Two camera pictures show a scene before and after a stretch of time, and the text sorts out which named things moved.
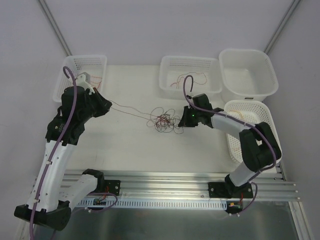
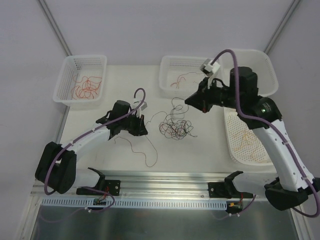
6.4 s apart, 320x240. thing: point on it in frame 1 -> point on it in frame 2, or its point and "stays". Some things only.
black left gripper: x=99 y=103 -> x=137 y=125
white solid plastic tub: x=246 y=75 stays
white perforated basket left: x=94 y=65 stays
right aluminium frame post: x=281 y=25 stays
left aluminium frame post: x=55 y=27 stays
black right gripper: x=187 y=118 -> x=202 y=96
